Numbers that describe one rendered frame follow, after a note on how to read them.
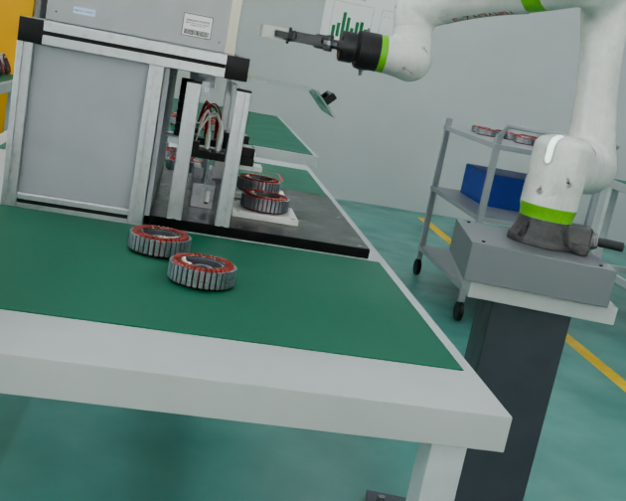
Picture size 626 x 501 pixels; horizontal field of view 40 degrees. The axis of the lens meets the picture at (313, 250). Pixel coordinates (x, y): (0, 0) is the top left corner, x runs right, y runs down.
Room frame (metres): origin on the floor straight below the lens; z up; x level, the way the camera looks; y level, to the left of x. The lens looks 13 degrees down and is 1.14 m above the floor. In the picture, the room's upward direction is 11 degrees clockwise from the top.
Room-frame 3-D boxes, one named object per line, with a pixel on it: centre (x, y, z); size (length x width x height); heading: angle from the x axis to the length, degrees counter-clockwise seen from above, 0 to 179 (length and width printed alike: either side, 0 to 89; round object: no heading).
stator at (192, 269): (1.36, 0.17, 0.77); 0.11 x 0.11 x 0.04
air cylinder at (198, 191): (1.92, 0.27, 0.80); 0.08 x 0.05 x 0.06; 10
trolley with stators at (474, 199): (4.62, -0.99, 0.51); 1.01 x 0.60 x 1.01; 10
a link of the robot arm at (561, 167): (1.95, -0.52, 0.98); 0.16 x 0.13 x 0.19; 141
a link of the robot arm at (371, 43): (2.18, -0.04, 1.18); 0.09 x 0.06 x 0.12; 10
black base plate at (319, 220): (2.06, 0.17, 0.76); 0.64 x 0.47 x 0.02; 10
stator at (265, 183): (2.19, 0.17, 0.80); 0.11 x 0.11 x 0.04
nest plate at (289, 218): (1.95, 0.13, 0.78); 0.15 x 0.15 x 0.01; 10
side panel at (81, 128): (1.68, 0.49, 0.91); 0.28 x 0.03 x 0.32; 100
